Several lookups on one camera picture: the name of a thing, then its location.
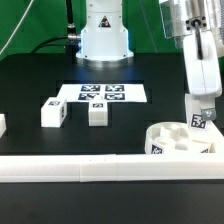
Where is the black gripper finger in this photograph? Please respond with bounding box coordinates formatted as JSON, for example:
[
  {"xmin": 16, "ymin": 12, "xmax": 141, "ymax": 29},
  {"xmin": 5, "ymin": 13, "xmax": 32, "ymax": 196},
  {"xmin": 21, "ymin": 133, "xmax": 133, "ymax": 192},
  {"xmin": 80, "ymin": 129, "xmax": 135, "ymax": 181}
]
[{"xmin": 201, "ymin": 108, "xmax": 217, "ymax": 121}]

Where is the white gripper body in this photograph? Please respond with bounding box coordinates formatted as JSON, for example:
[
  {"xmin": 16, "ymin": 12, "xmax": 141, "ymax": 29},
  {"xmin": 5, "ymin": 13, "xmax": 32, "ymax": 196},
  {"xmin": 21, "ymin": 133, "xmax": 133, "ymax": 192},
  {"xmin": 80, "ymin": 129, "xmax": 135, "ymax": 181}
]
[{"xmin": 183, "ymin": 31, "xmax": 222, "ymax": 98}]

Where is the white round stool seat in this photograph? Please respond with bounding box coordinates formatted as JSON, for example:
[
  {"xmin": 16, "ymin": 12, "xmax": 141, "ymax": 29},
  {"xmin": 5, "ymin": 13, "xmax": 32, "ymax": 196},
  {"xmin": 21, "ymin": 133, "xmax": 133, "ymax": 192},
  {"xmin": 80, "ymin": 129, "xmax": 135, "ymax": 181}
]
[{"xmin": 145, "ymin": 122, "xmax": 211, "ymax": 154}]

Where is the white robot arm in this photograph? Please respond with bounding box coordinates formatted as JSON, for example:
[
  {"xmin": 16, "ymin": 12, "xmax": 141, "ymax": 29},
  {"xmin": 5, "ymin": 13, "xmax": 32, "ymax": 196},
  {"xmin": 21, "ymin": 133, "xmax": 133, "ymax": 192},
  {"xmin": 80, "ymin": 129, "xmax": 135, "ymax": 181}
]
[{"xmin": 76, "ymin": 0, "xmax": 224, "ymax": 120}]

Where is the white marker sheet with tags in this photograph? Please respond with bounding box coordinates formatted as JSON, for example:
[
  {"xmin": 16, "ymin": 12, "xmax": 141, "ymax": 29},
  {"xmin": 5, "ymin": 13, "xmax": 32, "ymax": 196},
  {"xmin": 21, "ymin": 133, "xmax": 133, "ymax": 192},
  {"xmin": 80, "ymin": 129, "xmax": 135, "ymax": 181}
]
[{"xmin": 58, "ymin": 84, "xmax": 147, "ymax": 103}]

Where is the black cable on base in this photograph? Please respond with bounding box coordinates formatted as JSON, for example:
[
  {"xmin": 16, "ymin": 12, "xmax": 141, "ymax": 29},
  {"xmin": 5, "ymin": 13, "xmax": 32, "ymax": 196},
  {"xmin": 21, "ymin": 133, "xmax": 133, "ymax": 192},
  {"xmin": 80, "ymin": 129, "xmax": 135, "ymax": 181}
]
[{"xmin": 31, "ymin": 0, "xmax": 82, "ymax": 55}]

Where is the white U-shaped fence wall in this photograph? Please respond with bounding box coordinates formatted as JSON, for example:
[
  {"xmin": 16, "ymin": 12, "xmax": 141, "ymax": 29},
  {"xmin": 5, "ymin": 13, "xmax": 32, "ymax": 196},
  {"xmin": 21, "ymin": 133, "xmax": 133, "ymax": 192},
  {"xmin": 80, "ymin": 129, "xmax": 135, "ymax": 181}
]
[{"xmin": 0, "ymin": 111, "xmax": 224, "ymax": 184}]

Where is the white cable on backdrop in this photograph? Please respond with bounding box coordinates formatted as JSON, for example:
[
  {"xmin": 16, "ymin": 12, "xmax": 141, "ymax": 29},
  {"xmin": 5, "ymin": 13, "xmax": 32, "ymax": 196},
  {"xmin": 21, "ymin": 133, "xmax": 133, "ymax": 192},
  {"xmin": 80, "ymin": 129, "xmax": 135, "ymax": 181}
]
[{"xmin": 0, "ymin": 0, "xmax": 35, "ymax": 56}]

